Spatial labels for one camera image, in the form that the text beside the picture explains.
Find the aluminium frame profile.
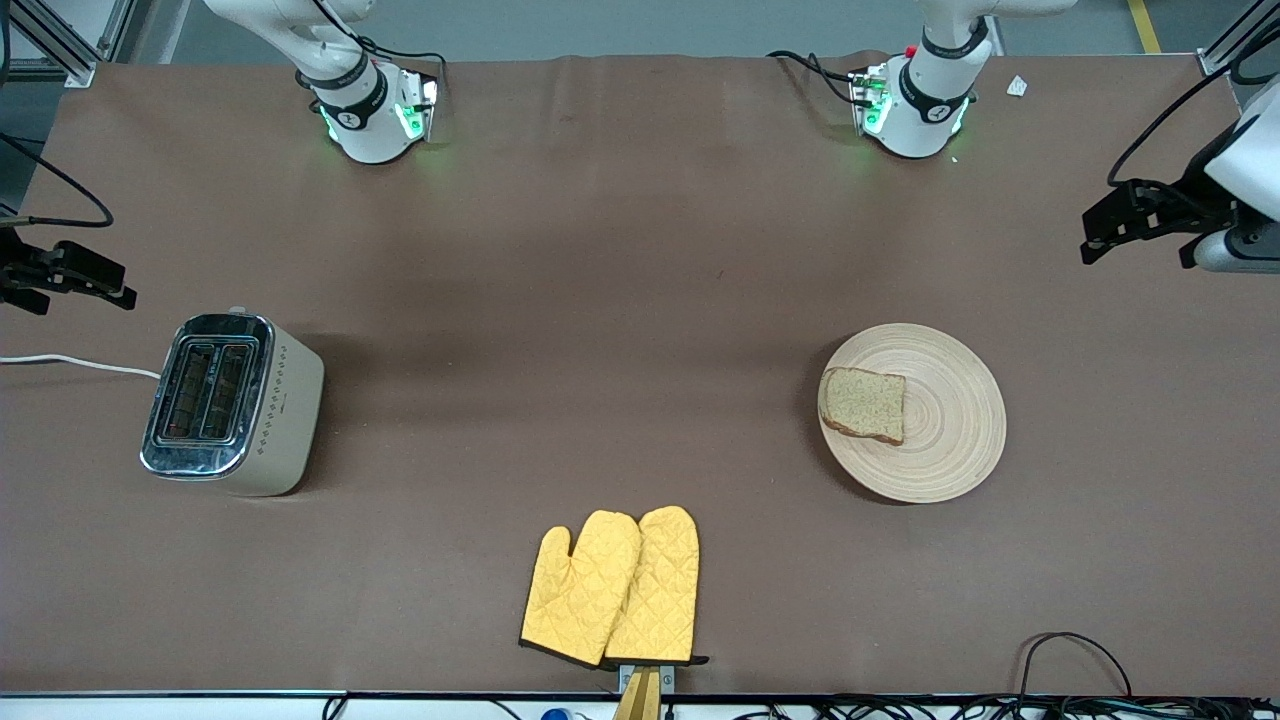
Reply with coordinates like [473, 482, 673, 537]
[0, 0, 141, 89]
[1198, 0, 1280, 79]

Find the yellow quilted oven mitt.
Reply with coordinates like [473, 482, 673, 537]
[603, 505, 709, 667]
[519, 510, 643, 669]

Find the black looped cable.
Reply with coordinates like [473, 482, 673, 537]
[1018, 631, 1134, 701]

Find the brown bread slice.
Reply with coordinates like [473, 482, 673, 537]
[818, 366, 907, 447]

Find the brown table cover cloth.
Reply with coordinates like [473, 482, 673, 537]
[0, 52, 1280, 697]

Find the grey metal bracket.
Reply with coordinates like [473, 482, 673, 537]
[618, 663, 677, 695]

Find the beige chrome two-slot toaster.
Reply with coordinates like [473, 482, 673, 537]
[140, 307, 326, 498]

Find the black arm base cable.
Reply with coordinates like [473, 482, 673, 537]
[767, 50, 863, 107]
[310, 0, 448, 99]

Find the white toaster power cable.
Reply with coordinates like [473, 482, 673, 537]
[0, 353, 163, 381]

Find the round wooden plate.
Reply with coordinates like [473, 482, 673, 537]
[817, 322, 1007, 505]

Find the black cable tangle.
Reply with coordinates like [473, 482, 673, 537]
[730, 694, 1280, 720]

